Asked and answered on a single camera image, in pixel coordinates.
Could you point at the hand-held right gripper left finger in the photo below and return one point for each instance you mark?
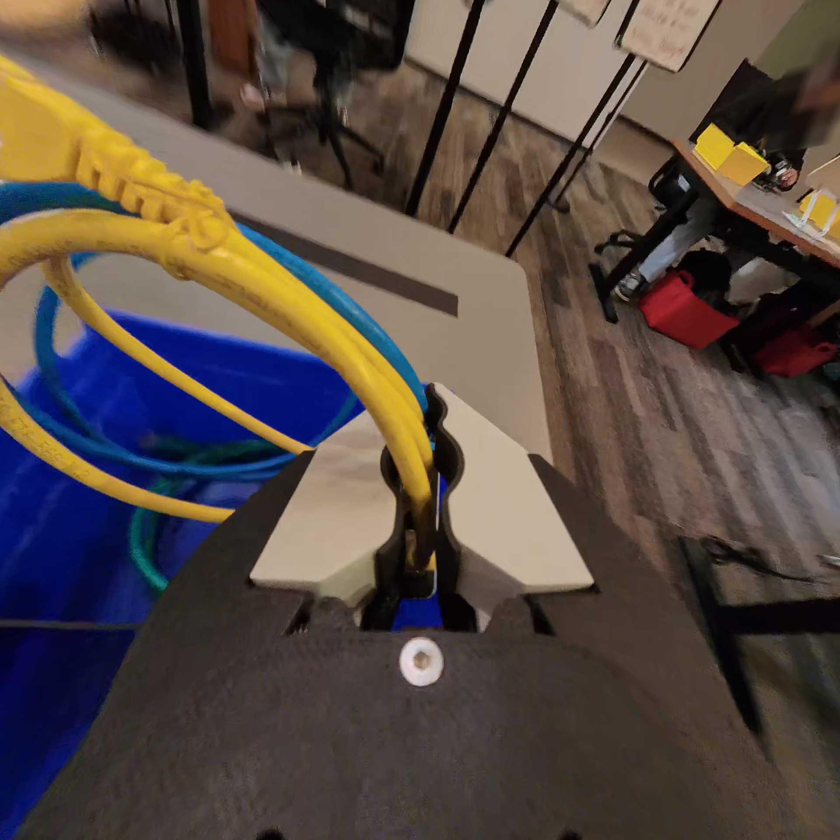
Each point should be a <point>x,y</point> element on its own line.
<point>328,512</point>

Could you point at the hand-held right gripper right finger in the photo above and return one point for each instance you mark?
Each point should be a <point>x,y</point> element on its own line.
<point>512,518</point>

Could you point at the blue plastic bin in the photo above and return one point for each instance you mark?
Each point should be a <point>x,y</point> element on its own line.
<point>65,689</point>

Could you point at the red storage bag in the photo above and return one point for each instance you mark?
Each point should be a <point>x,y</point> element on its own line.
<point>682,312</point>
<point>794,354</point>

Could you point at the brown background work table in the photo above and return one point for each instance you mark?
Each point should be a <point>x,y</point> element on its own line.
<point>754,203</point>

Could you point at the small yellow parts bin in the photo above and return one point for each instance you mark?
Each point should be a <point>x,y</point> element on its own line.
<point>820,210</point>
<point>722,151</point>

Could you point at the black office chair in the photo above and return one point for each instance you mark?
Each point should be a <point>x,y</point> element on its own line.
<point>354,33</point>

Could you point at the whiteboard with red writing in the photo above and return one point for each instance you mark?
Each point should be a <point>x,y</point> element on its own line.
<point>663,33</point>

